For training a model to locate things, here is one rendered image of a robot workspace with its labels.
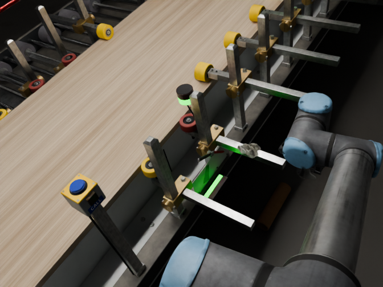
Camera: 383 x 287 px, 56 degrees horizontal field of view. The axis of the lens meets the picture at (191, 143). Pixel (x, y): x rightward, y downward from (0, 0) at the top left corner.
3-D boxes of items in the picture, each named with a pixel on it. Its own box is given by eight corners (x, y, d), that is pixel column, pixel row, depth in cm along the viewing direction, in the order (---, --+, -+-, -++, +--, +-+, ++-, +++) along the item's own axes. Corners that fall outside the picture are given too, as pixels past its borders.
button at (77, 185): (90, 185, 92) (87, 181, 91) (78, 197, 90) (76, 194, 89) (79, 180, 94) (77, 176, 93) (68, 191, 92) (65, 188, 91)
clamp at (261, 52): (280, 46, 164) (280, 37, 160) (266, 64, 158) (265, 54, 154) (267, 44, 167) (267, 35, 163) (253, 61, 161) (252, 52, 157)
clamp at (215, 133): (225, 135, 148) (223, 127, 144) (207, 159, 142) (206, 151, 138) (213, 131, 151) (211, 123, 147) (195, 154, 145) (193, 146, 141)
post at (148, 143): (187, 216, 145) (157, 136, 110) (182, 223, 144) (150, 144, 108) (180, 212, 147) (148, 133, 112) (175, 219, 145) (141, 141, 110)
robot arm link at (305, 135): (325, 154, 89) (337, 119, 95) (278, 143, 93) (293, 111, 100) (322, 176, 95) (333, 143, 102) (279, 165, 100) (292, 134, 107)
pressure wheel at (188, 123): (206, 134, 154) (202, 115, 145) (196, 147, 150) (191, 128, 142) (191, 128, 158) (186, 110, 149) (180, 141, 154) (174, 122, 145)
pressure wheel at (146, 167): (166, 170, 145) (159, 152, 136) (170, 185, 139) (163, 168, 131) (147, 176, 145) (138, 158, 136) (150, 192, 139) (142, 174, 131)
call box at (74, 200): (108, 199, 97) (97, 182, 91) (90, 219, 94) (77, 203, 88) (90, 188, 101) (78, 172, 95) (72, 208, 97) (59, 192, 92)
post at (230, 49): (247, 131, 168) (237, 43, 133) (243, 136, 167) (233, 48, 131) (240, 129, 170) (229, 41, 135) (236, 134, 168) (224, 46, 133)
